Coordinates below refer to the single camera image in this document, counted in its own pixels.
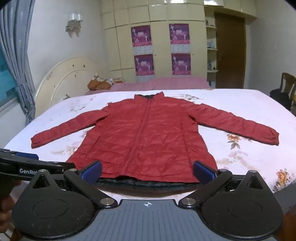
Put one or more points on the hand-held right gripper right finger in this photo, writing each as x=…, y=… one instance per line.
x=204, y=172

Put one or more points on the white floral pillow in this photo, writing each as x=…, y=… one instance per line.
x=66, y=96

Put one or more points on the cream corner shelf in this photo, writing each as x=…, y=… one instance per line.
x=211, y=55

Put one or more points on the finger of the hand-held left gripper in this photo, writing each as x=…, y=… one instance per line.
x=66, y=166
x=26, y=156

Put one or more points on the purple wall poster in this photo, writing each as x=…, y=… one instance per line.
x=181, y=64
x=179, y=33
x=141, y=36
x=144, y=64

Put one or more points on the cream round headboard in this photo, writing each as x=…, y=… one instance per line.
x=62, y=76

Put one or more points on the glass wall lamp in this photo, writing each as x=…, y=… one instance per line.
x=74, y=24

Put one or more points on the wooden chair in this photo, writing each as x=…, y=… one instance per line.
x=288, y=81

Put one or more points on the brown wooden door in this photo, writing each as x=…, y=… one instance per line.
x=230, y=51

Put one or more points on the cream wardrobe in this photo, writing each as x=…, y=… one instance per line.
x=160, y=34

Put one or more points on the window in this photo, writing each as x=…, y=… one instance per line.
x=5, y=78

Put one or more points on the pink bedspread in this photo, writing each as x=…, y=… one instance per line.
x=166, y=83

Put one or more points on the blue grey curtain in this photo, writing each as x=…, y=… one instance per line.
x=16, y=46

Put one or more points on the red down jacket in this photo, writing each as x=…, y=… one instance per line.
x=150, y=129

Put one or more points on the white floral bed sheet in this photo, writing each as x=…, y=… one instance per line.
x=242, y=104

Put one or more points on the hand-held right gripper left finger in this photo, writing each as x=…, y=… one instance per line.
x=91, y=172

